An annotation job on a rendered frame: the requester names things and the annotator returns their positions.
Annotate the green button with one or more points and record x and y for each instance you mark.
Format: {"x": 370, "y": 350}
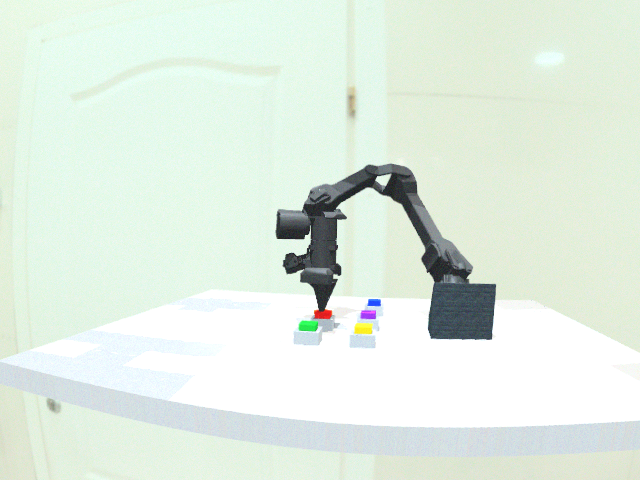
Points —
{"x": 308, "y": 333}

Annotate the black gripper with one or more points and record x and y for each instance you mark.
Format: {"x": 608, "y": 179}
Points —
{"x": 323, "y": 266}

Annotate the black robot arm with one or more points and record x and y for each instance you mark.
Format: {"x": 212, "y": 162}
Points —
{"x": 441, "y": 258}

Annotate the blue button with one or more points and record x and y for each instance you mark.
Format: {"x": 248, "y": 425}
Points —
{"x": 374, "y": 305}

